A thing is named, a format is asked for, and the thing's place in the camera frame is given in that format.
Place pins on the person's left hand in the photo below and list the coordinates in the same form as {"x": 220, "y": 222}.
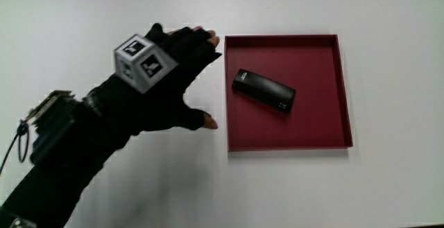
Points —
{"x": 163, "y": 100}

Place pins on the black stapler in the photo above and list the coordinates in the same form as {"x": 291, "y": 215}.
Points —
{"x": 263, "y": 90}

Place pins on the dark red square plate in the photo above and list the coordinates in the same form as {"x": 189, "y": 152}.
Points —
{"x": 312, "y": 124}

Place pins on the person's left forearm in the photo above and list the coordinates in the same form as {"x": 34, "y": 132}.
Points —
{"x": 52, "y": 193}

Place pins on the black wrist tracker module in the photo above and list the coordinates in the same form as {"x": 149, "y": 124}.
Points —
{"x": 52, "y": 131}

